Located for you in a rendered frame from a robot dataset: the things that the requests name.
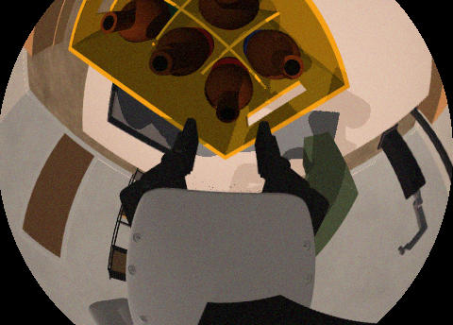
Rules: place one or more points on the yellow divided crate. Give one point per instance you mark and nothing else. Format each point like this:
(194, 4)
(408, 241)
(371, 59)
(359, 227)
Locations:
(126, 64)

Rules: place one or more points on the brown glass bottle with red label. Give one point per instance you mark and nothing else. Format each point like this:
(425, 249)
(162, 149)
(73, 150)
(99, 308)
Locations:
(181, 51)

